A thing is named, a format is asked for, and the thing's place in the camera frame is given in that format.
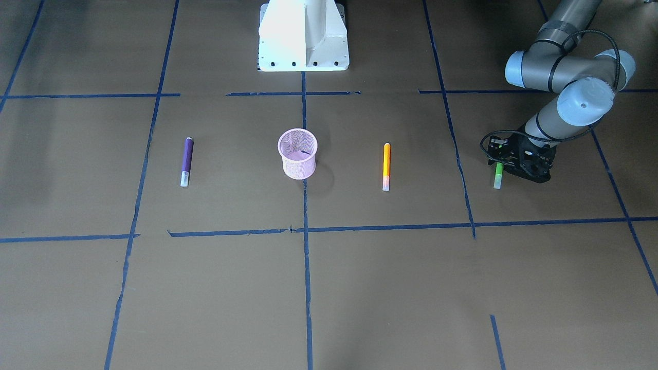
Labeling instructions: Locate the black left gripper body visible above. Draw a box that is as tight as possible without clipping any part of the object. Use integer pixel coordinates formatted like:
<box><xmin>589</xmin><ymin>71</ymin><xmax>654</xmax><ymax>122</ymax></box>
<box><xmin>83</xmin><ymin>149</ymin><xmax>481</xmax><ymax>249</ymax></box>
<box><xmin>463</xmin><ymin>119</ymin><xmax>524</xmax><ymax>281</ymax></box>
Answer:
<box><xmin>508</xmin><ymin>134</ymin><xmax>554</xmax><ymax>183</ymax></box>

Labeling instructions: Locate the green highlighter pen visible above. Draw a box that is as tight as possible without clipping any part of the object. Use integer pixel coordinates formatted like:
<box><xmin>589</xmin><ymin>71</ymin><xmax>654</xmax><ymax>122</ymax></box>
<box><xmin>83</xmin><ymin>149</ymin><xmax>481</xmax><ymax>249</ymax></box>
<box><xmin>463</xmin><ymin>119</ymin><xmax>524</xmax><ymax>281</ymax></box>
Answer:
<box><xmin>493</xmin><ymin>162</ymin><xmax>504</xmax><ymax>190</ymax></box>

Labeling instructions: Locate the orange highlighter pen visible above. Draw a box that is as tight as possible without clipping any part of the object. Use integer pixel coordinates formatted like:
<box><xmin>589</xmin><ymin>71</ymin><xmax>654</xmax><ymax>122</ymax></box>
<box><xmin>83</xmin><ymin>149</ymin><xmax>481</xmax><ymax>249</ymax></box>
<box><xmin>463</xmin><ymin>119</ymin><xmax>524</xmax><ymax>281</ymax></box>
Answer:
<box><xmin>381</xmin><ymin>142</ymin><xmax>392</xmax><ymax>192</ymax></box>

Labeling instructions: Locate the purple highlighter pen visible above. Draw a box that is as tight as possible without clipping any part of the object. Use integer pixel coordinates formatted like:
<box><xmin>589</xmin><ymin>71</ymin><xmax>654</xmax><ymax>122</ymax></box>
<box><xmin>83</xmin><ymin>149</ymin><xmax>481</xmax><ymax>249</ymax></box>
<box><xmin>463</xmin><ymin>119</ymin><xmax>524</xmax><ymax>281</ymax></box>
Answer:
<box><xmin>179</xmin><ymin>137</ymin><xmax>194</xmax><ymax>187</ymax></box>

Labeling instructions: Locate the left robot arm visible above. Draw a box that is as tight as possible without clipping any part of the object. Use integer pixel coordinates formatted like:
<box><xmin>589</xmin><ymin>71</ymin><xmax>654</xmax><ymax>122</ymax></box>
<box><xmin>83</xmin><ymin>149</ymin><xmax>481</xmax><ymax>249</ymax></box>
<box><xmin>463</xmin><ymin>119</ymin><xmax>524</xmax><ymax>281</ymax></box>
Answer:
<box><xmin>481</xmin><ymin>1</ymin><xmax>637</xmax><ymax>183</ymax></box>

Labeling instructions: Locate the pink mesh pen holder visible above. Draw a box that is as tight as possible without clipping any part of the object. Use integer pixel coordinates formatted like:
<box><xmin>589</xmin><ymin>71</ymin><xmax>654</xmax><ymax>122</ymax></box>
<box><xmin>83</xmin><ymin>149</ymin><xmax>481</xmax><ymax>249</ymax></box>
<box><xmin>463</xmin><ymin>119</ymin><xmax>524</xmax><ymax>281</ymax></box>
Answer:
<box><xmin>277</xmin><ymin>128</ymin><xmax>319</xmax><ymax>180</ymax></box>

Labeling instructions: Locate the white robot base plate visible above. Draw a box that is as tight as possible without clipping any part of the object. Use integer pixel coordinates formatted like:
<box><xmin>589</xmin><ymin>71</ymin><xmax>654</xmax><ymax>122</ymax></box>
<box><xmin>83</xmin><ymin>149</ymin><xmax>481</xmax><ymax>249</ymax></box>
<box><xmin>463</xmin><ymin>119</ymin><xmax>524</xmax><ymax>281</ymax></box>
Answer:
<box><xmin>257</xmin><ymin>1</ymin><xmax>350</xmax><ymax>72</ymax></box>

